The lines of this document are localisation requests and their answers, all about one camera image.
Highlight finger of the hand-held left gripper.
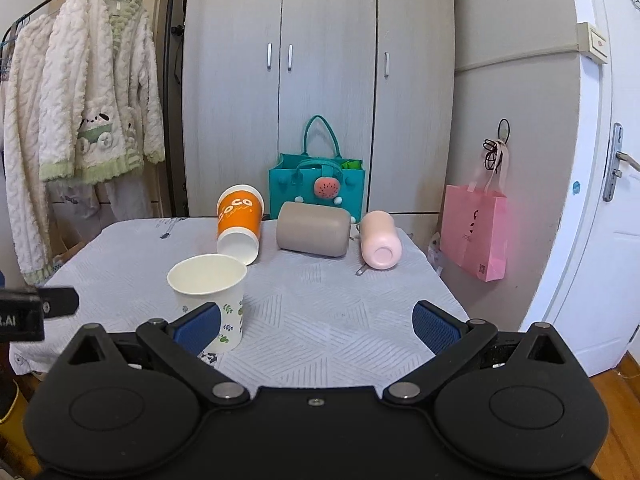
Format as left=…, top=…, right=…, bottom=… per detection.
left=38, top=287, right=80, bottom=319

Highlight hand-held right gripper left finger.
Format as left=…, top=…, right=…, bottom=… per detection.
left=45, top=301, right=250, bottom=411

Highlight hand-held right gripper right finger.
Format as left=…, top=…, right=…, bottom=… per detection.
left=384, top=301, right=586, bottom=408

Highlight pink cup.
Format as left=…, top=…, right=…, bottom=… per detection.
left=359, top=211, right=404, bottom=270

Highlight orange paper cup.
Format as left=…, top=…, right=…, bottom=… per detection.
left=216, top=184, right=265, bottom=266

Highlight taupe cup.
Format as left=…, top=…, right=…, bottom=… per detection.
left=276, top=201, right=352, bottom=260

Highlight white leaf-print paper cup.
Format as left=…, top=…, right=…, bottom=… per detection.
left=167, top=254, right=249, bottom=354

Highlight clear plastic bag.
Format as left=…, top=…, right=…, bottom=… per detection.
left=426, top=232, right=447, bottom=276

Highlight pink paper bag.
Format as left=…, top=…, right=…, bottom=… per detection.
left=439, top=162, right=509, bottom=283

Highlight white fluffy pants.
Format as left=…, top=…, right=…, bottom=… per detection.
left=47, top=174, right=157, bottom=222

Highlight white fluffy robe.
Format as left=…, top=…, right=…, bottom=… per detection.
left=0, top=14, right=57, bottom=287

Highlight teal felt handbag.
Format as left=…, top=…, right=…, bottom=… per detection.
left=268, top=115, right=366, bottom=224

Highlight white door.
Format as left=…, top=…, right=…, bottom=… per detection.
left=520, top=0, right=640, bottom=377

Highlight white fluffy jacket green trim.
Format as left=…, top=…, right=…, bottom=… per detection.
left=38, top=0, right=166, bottom=187

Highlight grey wardrobe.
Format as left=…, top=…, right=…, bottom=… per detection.
left=181, top=0, right=457, bottom=221

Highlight black cord on hook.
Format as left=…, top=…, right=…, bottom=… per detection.
left=482, top=118, right=512, bottom=173

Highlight metal door handle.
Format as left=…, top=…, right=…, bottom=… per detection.
left=602, top=122, right=640, bottom=204

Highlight white wall box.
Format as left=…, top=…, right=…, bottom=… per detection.
left=579, top=22, right=609, bottom=64

